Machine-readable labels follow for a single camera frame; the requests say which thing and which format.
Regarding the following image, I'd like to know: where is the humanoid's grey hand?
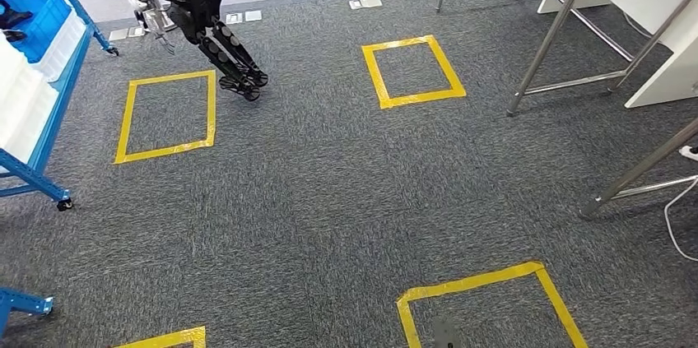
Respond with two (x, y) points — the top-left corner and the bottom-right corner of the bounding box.
(136, 6), (177, 57)

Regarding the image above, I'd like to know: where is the stainless steel workbench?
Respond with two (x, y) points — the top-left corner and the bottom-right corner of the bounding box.
(579, 116), (698, 220)

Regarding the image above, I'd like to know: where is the white plastic crate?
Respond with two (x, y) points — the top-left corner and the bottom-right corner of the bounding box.
(0, 82), (60, 168)
(0, 30), (48, 145)
(31, 10), (90, 83)

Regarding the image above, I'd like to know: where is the blue plastic crate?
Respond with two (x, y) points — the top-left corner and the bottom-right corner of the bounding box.
(0, 0), (73, 64)

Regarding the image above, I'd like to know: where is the yellow floor tape square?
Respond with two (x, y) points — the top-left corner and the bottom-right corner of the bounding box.
(113, 69), (217, 165)
(111, 326), (207, 348)
(361, 35), (468, 110)

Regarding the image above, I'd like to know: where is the white desk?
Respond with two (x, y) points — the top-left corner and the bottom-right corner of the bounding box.
(537, 0), (698, 110)

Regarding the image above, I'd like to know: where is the white power cable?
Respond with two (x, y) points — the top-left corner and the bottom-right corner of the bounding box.
(663, 175), (698, 264)

